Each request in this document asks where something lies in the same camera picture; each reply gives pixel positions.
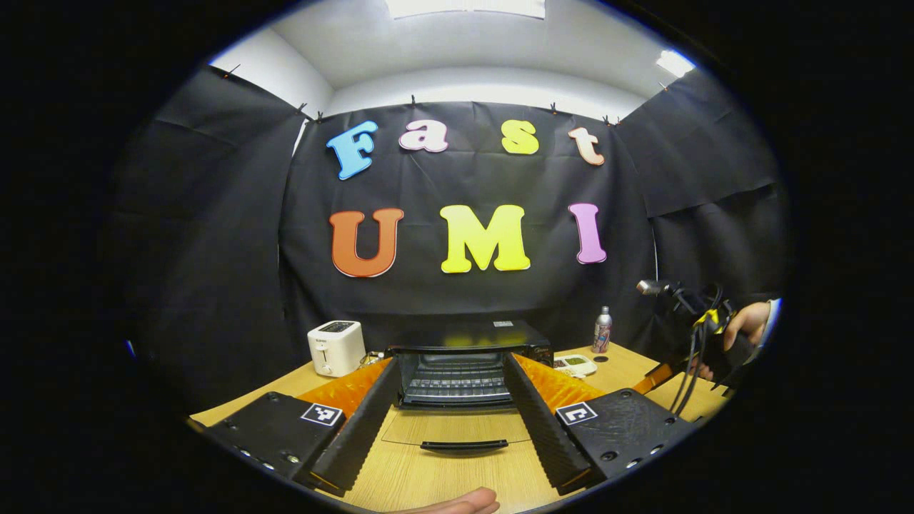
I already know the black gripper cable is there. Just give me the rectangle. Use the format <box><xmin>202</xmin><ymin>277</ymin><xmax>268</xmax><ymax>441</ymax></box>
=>
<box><xmin>670</xmin><ymin>286</ymin><xmax>723</xmax><ymax>418</ymax></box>

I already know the silver drink bottle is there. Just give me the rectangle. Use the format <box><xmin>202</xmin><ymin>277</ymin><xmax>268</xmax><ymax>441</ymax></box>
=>
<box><xmin>592</xmin><ymin>306</ymin><xmax>613</xmax><ymax>355</ymax></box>

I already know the white toaster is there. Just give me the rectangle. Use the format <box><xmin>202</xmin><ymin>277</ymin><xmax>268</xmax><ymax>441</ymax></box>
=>
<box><xmin>307</xmin><ymin>321</ymin><xmax>367</xmax><ymax>378</ymax></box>

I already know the white divided food tray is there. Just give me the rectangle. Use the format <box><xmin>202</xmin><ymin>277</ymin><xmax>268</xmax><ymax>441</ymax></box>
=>
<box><xmin>553</xmin><ymin>355</ymin><xmax>598</xmax><ymax>378</ymax></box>

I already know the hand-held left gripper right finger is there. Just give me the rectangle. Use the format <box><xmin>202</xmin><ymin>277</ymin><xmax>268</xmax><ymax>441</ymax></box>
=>
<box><xmin>502</xmin><ymin>353</ymin><xmax>698</xmax><ymax>496</ymax></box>

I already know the small ceiling light panel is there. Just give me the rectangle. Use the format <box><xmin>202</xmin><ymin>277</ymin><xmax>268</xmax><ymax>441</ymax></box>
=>
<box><xmin>656</xmin><ymin>49</ymin><xmax>695</xmax><ymax>79</ymax></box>

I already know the black electric oven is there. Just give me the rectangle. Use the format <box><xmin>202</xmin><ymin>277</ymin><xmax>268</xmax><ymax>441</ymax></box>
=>
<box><xmin>381</xmin><ymin>319</ymin><xmax>556</xmax><ymax>458</ymax></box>

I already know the long ceiling light panel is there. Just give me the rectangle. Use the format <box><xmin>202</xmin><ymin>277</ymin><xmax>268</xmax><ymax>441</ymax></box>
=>
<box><xmin>386</xmin><ymin>0</ymin><xmax>547</xmax><ymax>20</ymax></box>

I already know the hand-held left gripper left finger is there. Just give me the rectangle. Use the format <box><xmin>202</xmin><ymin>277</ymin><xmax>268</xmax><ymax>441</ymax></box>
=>
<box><xmin>204</xmin><ymin>356</ymin><xmax>402</xmax><ymax>498</ymax></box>

